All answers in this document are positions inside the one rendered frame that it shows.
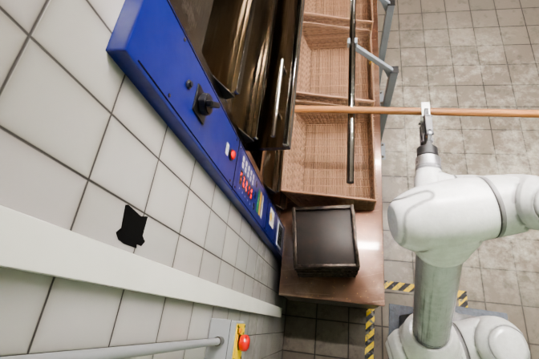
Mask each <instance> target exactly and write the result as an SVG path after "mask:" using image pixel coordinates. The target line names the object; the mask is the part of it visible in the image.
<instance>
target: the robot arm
mask: <svg viewBox="0 0 539 359"><path fill-rule="evenodd" d="M421 108H422V115H420V116H419V119H420V123H419V124H418V125H420V126H419V143H420V145H419V147H417V149H416V153H417V157H416V159H415V178H414V187H413V188H412V189H410V190H408V191H406V192H404V193H402V194H400V195H399V196H397V197H396V198H394V199H393V200H392V201H391V203H390V204H389V207H388V209H387V221H388V226H389V229H390V232H391V235H392V237H393V238H394V240H395V241H396V242H397V243H398V244H399V245H400V246H401V247H403V248H405V249H408V250H411V251H414V253H415V282H414V286H415V291H414V306H413V314H411V315H410V316H409V317H408V318H407V319H406V320H405V322H404V323H403V324H402V325H401V326H400V327H399V329H395V330H394V331H393V332H392V333H391V334H390V335H389V336H388V337H387V341H386V343H385V346H386V348H387V354H388V356H389V359H530V351H529V347H528V344H527V342H526V340H525V338H524V335H523V333H522V332H521V331H520V330H519V329H518V328H517V327H516V326H515V325H514V324H512V323H511V322H509V321H507V320H505V319H503V318H501V317H495V316H480V317H476V316H471V315H465V314H460V313H456V312H455V307H456V299H457V294H458V290H459V285H460V276H461V272H462V267H463V263H464V262H465V261H466V260H467V259H468V258H469V257H470V256H471V255H472V254H473V253H474V252H475V251H476V250H477V249H478V248H479V247H480V246H481V245H482V242H483V241H485V240H491V239H496V238H500V237H504V236H511V235H515V234H519V233H522V232H527V231H528V230H529V229H533V230H539V176H536V175H524V174H507V175H450V174H447V173H444V172H442V167H441V158H440V157H439V155H438V147H437V146H435V145H433V144H432V143H433V138H432V136H433V135H434V131H433V126H432V115H430V103H429V102H421Z"/></svg>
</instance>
